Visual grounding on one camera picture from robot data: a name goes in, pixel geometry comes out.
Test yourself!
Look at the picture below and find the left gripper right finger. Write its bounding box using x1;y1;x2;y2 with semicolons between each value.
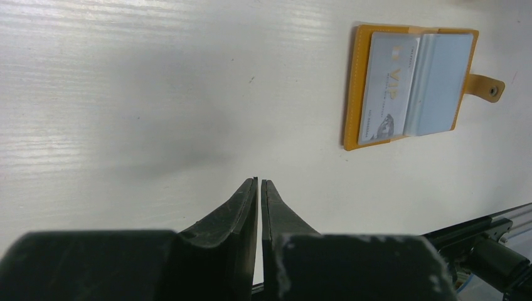
261;180;457;300

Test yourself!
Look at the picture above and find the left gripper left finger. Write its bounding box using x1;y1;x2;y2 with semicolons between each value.
1;178;258;300

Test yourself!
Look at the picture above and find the orange leather card holder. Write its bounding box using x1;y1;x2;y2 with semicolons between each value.
343;24;505;151

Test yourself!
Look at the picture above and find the silver VIP credit card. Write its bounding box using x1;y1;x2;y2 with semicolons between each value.
358;32;420;145

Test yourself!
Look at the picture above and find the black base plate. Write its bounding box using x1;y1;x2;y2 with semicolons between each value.
424;203;531;264

